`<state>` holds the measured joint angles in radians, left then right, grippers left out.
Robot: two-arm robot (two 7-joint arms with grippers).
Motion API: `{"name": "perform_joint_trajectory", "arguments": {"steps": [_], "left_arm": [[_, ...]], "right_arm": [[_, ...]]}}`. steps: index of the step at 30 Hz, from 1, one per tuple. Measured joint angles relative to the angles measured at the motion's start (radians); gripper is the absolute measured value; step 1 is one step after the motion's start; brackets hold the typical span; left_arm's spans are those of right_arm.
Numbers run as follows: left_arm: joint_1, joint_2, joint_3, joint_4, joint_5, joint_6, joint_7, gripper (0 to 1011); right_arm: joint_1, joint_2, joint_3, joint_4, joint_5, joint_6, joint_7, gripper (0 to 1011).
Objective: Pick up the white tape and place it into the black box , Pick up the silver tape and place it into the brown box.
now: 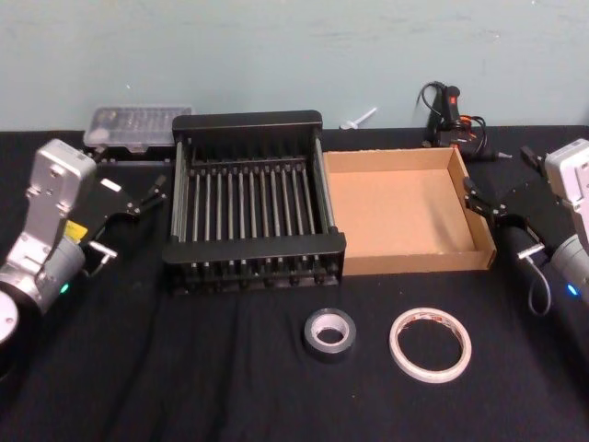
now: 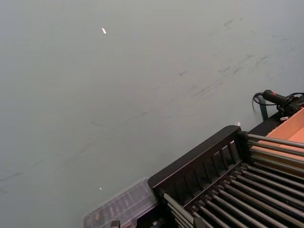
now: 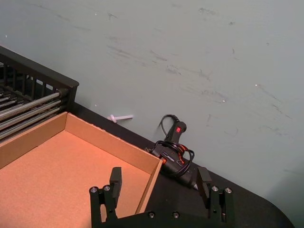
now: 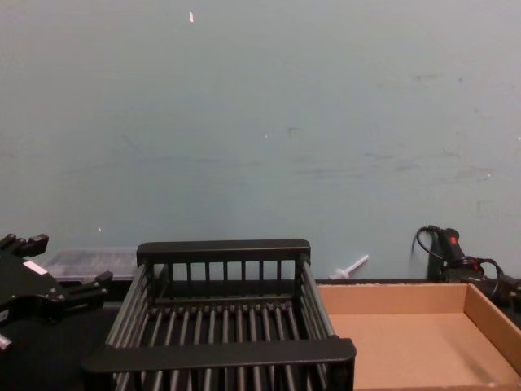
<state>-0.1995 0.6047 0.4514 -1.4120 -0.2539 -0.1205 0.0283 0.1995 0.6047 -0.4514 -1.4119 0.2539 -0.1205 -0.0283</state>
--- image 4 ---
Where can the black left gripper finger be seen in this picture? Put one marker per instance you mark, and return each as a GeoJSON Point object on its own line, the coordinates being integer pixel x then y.
{"type": "Point", "coordinates": [85, 291]}
{"type": "Point", "coordinates": [32, 244]}

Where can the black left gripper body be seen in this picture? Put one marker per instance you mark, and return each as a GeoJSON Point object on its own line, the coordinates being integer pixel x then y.
{"type": "Point", "coordinates": [28, 293]}

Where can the clear plastic case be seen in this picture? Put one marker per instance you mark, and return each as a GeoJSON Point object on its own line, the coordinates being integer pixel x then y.
{"type": "Point", "coordinates": [93, 262]}

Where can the black rack with steel bars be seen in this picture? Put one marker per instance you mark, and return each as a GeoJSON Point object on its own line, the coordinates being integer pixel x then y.
{"type": "Point", "coordinates": [220, 352]}

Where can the shallow brown cardboard tray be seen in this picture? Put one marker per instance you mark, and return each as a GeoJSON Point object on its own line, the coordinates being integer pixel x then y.
{"type": "Point", "coordinates": [407, 338]}

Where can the plain pale wall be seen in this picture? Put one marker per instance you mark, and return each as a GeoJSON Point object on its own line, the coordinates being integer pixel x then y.
{"type": "Point", "coordinates": [260, 122]}

